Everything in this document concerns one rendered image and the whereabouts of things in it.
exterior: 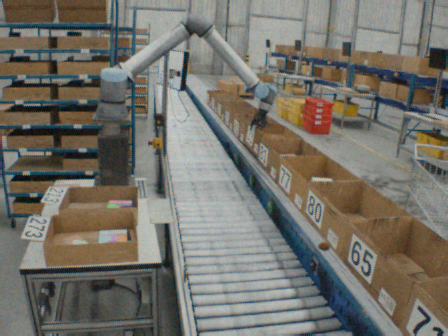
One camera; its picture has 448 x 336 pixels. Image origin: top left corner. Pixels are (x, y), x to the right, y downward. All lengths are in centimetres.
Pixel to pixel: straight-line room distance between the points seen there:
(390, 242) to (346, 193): 40
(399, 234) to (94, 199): 153
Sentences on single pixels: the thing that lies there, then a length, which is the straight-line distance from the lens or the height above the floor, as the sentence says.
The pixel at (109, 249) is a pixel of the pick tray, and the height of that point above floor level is 82.
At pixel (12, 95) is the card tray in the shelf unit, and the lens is 333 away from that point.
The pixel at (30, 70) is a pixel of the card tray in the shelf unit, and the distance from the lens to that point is 324.
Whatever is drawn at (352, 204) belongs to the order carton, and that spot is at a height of 93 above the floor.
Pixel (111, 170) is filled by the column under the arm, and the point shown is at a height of 87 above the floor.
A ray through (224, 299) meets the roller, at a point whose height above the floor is 74.
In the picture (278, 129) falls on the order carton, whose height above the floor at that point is 102.
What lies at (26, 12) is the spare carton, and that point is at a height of 183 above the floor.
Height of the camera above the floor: 163
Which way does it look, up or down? 18 degrees down
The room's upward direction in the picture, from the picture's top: 4 degrees clockwise
